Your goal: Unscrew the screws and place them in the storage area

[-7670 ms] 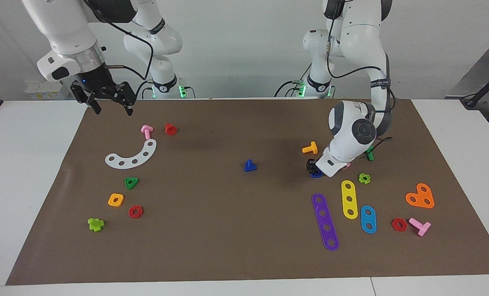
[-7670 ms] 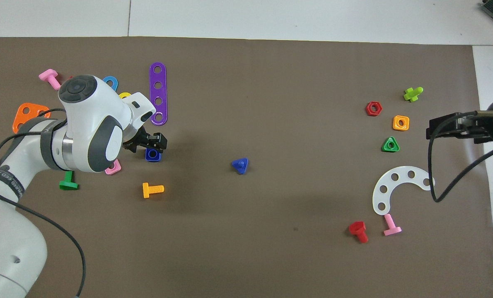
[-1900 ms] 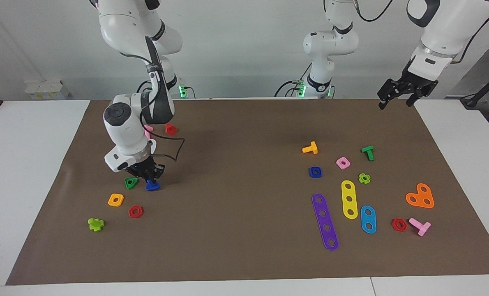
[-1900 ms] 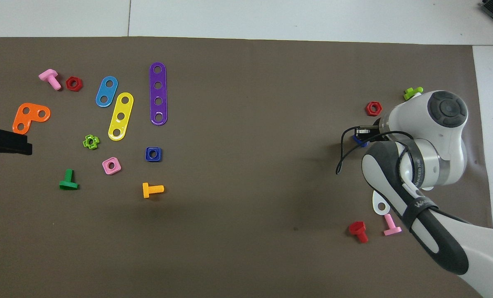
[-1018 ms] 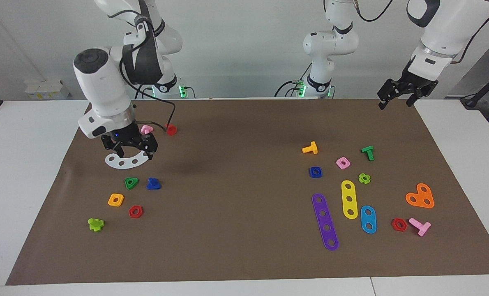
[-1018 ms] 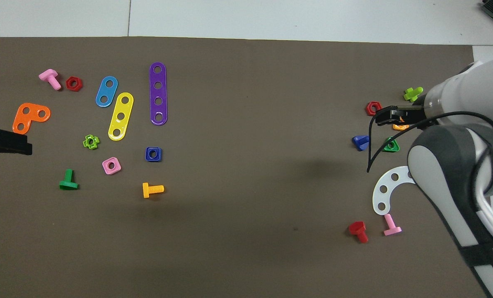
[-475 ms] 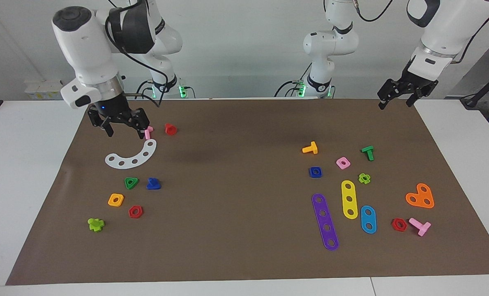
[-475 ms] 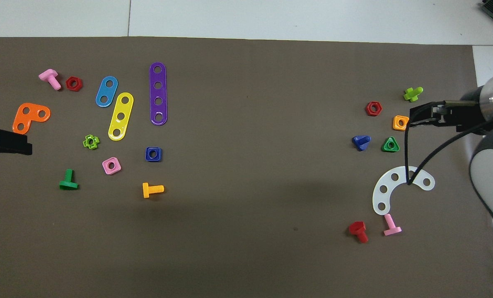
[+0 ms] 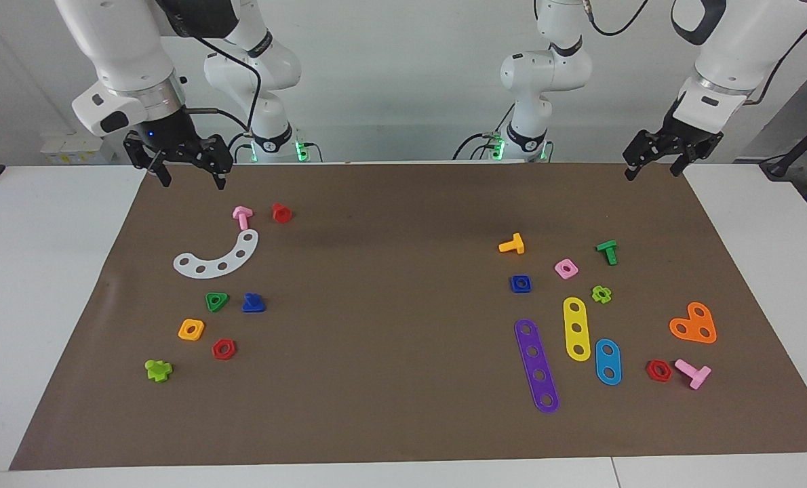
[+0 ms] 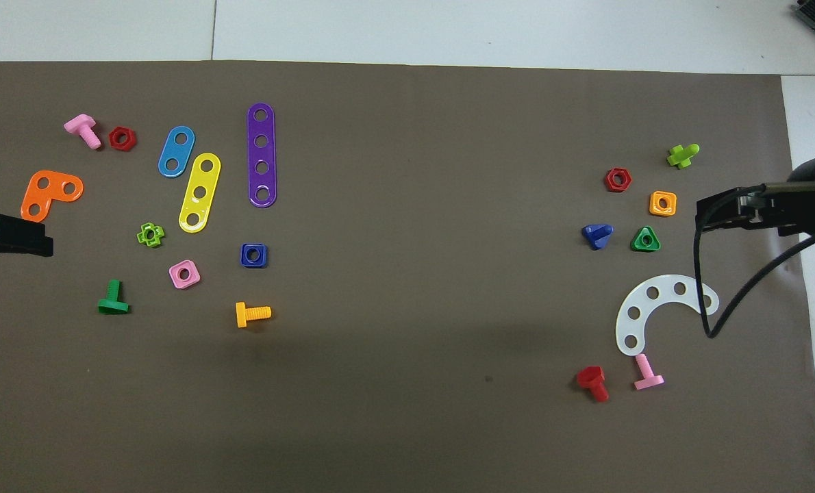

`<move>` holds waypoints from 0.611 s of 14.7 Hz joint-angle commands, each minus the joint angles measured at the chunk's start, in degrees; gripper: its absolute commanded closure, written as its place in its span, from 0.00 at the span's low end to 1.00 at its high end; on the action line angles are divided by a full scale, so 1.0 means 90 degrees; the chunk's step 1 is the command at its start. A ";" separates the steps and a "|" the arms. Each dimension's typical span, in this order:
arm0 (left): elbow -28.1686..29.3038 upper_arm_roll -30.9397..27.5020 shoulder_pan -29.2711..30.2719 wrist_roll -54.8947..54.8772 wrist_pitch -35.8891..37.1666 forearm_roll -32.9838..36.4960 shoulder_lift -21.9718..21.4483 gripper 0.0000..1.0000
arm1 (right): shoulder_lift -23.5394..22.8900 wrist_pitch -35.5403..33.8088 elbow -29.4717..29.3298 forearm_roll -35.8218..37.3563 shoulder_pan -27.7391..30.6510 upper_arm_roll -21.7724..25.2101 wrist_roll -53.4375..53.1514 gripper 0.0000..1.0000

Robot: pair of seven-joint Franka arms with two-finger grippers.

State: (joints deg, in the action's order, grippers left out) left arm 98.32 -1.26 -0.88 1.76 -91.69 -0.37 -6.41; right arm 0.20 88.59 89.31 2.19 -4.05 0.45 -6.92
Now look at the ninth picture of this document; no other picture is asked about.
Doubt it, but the blue two-hole plate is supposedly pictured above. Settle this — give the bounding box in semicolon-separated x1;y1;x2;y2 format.
595;338;623;386

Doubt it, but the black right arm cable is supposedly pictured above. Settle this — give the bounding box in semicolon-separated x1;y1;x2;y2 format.
185;34;263;133

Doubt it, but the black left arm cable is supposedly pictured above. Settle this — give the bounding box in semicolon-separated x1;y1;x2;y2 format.
580;0;807;108

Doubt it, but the black base cable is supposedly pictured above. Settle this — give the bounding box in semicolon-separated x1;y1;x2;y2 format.
452;108;513;161
227;131;255;163

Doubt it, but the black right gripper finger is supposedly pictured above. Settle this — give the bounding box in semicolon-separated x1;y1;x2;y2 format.
123;131;173;189
200;133;234;191

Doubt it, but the white curved five-hole plate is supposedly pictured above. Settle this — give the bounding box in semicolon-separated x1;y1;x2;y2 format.
173;229;260;279

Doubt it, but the orange angled three-hole plate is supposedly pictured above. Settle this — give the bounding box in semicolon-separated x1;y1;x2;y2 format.
669;302;717;345

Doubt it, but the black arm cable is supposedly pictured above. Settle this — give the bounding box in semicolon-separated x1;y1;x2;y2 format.
580;0;807;108
185;34;263;133

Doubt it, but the brown table mat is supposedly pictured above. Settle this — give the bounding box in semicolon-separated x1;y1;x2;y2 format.
9;161;807;471

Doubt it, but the yellow three-hole plate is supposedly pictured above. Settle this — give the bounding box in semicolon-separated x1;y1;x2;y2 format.
563;297;591;362

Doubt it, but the black stand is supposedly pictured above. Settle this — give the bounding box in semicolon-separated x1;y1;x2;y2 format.
760;108;807;181

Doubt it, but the purple four-hole plate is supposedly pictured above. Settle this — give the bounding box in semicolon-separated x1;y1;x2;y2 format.
514;319;560;414

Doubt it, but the white power strip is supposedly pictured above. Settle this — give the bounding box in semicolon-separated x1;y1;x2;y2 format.
41;134;127;165

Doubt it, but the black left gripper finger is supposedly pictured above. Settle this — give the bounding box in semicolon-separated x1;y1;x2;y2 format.
622;129;661;182
671;130;725;178

